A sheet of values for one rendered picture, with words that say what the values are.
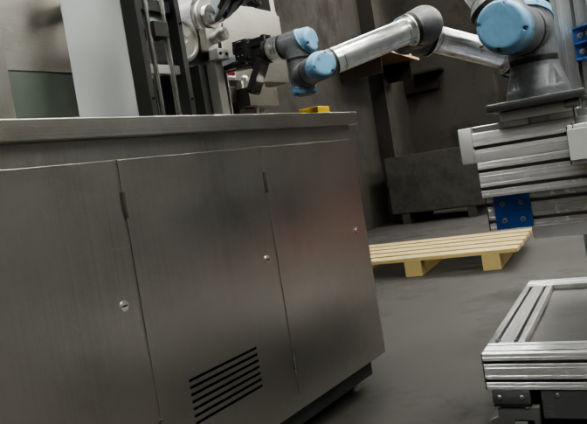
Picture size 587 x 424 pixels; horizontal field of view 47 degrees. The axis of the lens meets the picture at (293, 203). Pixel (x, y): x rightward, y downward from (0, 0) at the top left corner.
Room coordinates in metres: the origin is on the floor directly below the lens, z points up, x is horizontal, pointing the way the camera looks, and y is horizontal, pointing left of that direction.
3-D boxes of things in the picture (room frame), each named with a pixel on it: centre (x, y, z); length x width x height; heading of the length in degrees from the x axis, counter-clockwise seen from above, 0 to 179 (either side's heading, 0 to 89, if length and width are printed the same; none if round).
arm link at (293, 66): (1.99, -0.09, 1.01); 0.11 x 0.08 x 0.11; 18
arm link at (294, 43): (2.00, -0.09, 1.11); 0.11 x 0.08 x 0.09; 55
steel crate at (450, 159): (7.72, -1.75, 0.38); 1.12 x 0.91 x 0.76; 63
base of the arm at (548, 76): (1.68, -0.64, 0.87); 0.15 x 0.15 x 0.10
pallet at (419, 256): (4.50, -0.84, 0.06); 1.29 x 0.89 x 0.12; 62
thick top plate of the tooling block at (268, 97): (2.35, 0.20, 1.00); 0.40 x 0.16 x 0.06; 55
